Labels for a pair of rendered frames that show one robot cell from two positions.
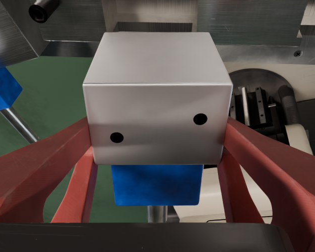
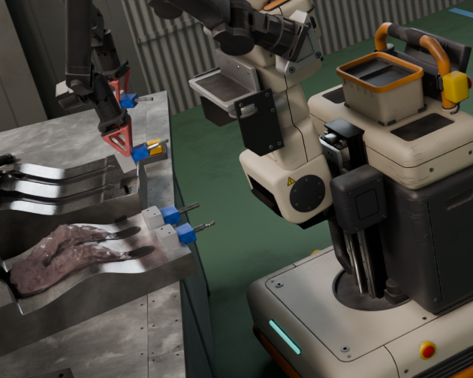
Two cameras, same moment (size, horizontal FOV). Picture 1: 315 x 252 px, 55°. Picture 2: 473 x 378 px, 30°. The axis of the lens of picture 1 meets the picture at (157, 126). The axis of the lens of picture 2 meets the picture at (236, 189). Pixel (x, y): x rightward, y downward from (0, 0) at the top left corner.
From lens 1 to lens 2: 2.22 m
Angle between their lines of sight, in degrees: 79
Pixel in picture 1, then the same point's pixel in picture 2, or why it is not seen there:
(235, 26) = (133, 172)
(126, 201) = (143, 146)
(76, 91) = not seen: outside the picture
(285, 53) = (169, 186)
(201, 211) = (275, 168)
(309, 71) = (325, 266)
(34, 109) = not seen: outside the picture
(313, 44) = (164, 183)
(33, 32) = not seen: hidden behind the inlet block
